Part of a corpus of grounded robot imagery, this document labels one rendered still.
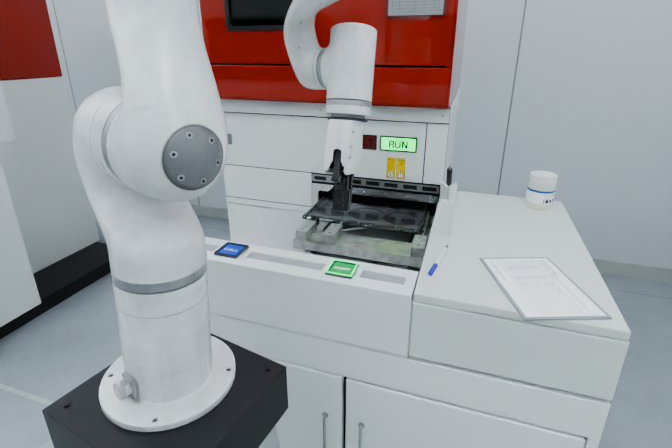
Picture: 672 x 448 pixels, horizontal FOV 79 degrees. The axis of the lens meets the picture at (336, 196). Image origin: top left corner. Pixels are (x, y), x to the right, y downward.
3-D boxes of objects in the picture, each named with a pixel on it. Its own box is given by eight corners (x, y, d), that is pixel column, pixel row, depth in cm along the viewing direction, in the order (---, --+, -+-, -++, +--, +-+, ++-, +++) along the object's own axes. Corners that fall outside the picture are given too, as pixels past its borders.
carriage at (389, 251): (304, 236, 123) (303, 227, 122) (426, 254, 112) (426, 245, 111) (293, 248, 116) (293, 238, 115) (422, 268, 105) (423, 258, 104)
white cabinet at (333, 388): (281, 378, 182) (271, 209, 154) (514, 440, 153) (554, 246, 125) (190, 529, 125) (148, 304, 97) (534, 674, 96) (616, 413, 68)
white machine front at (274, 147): (229, 200, 161) (219, 97, 148) (439, 226, 137) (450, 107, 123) (225, 202, 159) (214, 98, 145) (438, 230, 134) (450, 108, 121)
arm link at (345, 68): (313, 98, 74) (357, 99, 69) (317, 22, 72) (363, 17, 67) (337, 103, 81) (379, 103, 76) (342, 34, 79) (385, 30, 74)
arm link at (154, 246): (136, 305, 48) (111, 98, 40) (79, 251, 59) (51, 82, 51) (224, 270, 56) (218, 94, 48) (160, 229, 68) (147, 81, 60)
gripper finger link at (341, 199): (335, 174, 77) (333, 209, 78) (330, 176, 74) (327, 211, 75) (351, 176, 76) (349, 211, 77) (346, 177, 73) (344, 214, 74)
